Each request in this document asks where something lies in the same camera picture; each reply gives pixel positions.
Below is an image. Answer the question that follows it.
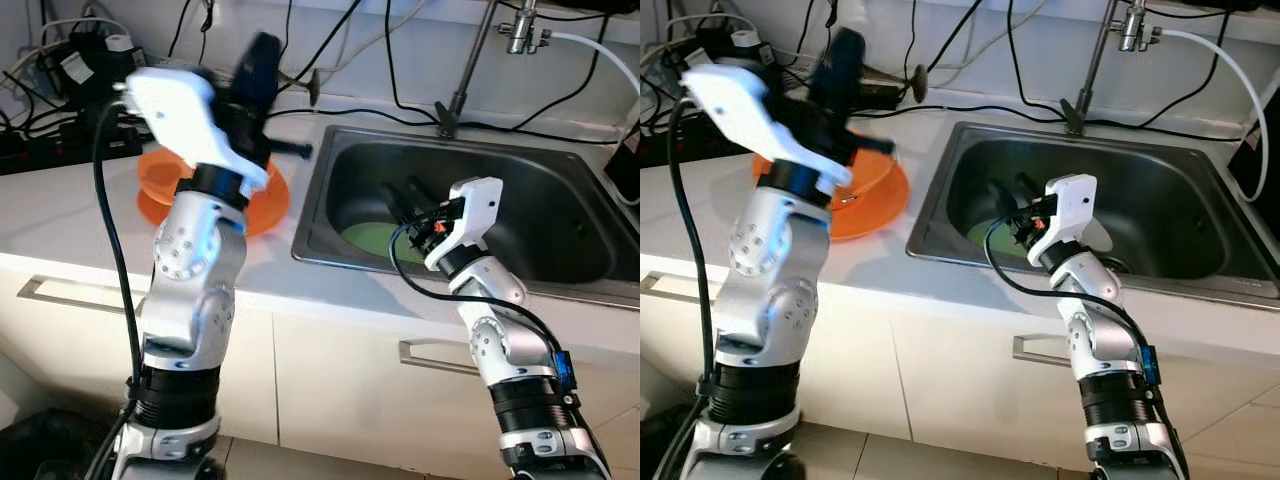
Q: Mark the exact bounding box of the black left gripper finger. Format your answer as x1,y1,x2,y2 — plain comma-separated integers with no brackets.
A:
235,35,263,109
842,30,869,99
262,35,286,109
815,30,843,101

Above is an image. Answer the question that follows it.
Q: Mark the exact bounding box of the brown utensil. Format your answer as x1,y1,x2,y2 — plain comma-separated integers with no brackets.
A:
862,68,928,104
278,72,321,103

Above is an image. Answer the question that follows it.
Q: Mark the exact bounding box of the orange plate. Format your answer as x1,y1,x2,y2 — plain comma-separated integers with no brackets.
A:
135,160,291,239
830,160,911,241

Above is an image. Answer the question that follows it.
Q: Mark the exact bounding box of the stainless steel kitchen sink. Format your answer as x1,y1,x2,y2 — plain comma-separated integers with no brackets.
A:
905,120,1280,301
292,125,641,301

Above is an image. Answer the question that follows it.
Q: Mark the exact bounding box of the green plate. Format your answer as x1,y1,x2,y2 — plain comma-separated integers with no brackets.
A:
340,220,431,266
965,215,1051,261

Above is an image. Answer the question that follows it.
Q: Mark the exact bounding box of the small black power adapter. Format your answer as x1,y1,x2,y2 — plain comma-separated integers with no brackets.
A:
858,82,906,109

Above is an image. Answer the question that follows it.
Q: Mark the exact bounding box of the black power brick white label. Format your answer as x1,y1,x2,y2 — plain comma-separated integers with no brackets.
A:
685,25,771,79
40,30,141,106

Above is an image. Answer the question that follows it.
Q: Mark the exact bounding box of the black power strip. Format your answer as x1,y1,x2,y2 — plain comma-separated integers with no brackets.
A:
0,128,141,179
640,125,756,169

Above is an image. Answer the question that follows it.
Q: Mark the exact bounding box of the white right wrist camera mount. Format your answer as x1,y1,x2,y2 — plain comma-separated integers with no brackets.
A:
1035,173,1099,251
425,177,504,271

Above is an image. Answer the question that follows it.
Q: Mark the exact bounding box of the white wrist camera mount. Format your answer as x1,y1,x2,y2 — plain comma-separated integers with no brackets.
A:
1035,173,1099,251
425,177,504,271
125,67,271,196
682,63,866,196

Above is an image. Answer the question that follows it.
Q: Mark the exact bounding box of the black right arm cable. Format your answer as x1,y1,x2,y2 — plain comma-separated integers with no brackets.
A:
388,205,581,401
982,215,1161,401

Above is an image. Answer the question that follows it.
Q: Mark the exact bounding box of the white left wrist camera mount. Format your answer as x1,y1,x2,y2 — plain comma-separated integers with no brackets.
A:
682,63,866,196
125,67,271,196

